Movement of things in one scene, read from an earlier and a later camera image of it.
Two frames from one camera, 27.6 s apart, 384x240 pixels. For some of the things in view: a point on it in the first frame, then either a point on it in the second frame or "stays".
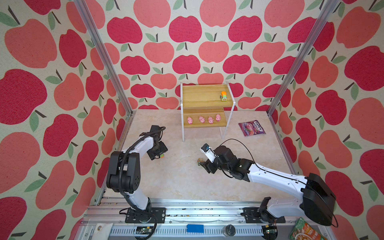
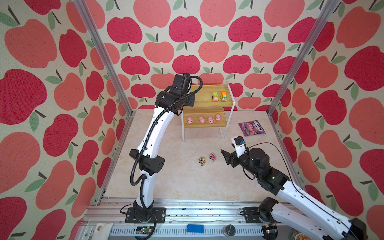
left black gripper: (163, 148) to (191, 103)
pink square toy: (202, 119) stays
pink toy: (190, 120) stays
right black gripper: (206, 165) to (230, 157)
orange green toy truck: (223, 96) stays
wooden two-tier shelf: (206, 106) stays
